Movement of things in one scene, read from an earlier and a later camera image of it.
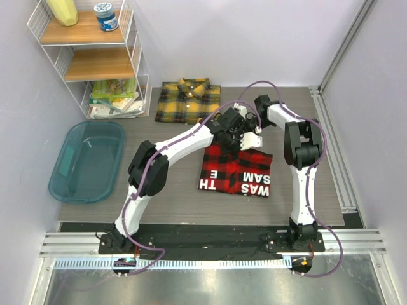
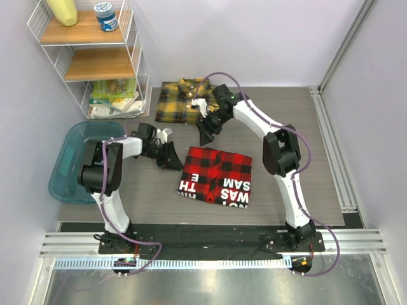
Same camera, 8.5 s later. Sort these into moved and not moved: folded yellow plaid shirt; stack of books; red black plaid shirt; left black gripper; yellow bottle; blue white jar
Moved: red black plaid shirt; left black gripper
Not moved: stack of books; folded yellow plaid shirt; blue white jar; yellow bottle
